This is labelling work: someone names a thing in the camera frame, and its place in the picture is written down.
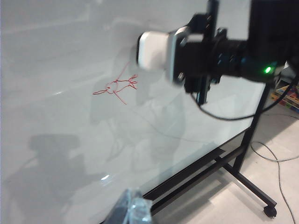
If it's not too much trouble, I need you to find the black metal whiteboard stand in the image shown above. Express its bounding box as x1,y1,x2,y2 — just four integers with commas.
100,81,278,224

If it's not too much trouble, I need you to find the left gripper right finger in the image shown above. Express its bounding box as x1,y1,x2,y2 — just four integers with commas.
127,187,153,224

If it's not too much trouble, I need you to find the red marker drawing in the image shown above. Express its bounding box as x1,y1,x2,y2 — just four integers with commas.
93,62,139,105

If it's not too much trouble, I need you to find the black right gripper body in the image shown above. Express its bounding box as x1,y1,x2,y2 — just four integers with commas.
196,0,244,104

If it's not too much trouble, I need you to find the white whiteboard eraser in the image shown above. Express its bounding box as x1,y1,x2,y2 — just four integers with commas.
136,31,175,72

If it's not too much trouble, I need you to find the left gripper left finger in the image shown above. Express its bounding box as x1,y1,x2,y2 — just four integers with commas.
104,188,133,224

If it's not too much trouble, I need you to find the colourful cardboard box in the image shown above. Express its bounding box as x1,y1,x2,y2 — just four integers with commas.
270,82,299,109

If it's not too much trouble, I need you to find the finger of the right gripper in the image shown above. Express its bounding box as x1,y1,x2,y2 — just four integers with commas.
167,13,208,57
171,56,206,94

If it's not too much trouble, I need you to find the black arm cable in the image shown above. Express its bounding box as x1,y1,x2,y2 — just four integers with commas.
195,74,299,122

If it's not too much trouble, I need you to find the grey floor cable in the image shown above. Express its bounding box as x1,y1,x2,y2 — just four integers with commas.
250,141,299,224

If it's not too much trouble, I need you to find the black caster wheel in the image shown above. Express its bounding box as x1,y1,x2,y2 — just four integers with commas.
263,204,278,219

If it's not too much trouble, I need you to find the white glass whiteboard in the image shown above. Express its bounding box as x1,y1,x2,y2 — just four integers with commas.
0,0,267,224

